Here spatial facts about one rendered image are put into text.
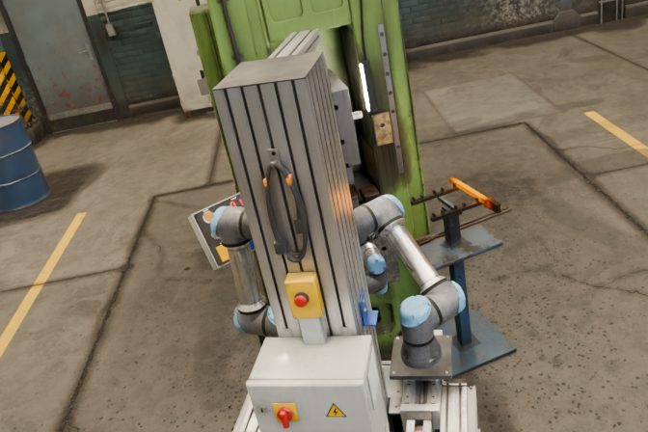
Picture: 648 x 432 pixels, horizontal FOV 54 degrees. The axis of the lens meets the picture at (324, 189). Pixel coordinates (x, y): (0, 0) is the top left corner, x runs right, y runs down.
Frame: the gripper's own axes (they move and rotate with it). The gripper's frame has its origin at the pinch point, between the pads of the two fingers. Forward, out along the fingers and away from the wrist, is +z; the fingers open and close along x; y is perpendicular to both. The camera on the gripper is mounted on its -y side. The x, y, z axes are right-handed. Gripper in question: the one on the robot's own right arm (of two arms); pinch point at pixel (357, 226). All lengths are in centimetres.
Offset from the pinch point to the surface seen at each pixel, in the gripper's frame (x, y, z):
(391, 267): 18, 44, 25
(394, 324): 15, 82, 26
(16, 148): -270, 36, 405
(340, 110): 7, -47, 31
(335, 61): 17, -59, 78
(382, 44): 36, -70, 45
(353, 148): 10.1, -26.1, 30.6
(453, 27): 280, 63, 595
